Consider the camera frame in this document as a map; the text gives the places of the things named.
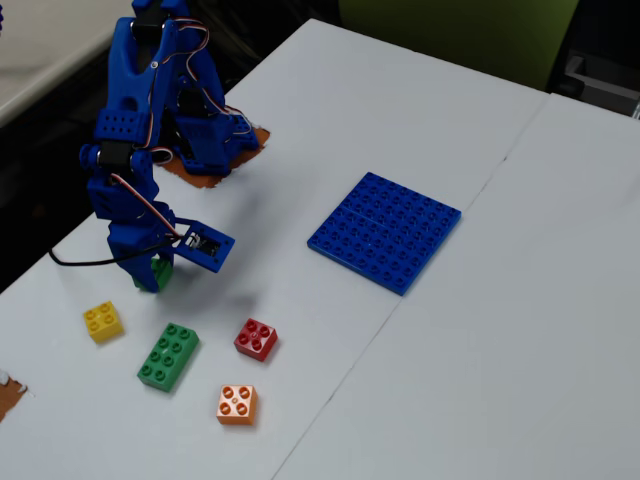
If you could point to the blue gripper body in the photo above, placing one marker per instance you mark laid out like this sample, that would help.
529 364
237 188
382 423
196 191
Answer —
134 250

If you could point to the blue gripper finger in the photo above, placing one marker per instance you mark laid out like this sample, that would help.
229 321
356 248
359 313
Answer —
142 275

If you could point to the green 2x2 block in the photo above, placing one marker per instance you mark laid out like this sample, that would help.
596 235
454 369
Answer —
165 275

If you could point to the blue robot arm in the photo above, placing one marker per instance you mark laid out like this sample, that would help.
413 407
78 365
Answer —
127 80

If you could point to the yellow 2x2 block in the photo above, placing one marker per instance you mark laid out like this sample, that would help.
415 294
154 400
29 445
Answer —
103 322

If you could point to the green 2x4 block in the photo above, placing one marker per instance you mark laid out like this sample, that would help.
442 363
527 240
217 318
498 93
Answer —
167 357

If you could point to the red 2x2 block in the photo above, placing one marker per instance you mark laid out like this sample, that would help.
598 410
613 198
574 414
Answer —
255 340

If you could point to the orange 2x2 block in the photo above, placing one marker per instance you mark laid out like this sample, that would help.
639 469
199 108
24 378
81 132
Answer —
236 406

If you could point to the white desk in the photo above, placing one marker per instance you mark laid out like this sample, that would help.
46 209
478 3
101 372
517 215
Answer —
45 55

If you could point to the blue 8x8 stud plate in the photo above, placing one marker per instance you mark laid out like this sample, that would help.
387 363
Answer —
385 235

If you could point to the green chair back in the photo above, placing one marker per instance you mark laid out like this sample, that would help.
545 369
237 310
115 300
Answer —
475 35

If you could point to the grey box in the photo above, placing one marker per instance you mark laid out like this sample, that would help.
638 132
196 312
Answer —
600 85

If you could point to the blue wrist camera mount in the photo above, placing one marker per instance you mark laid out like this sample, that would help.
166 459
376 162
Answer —
220 250

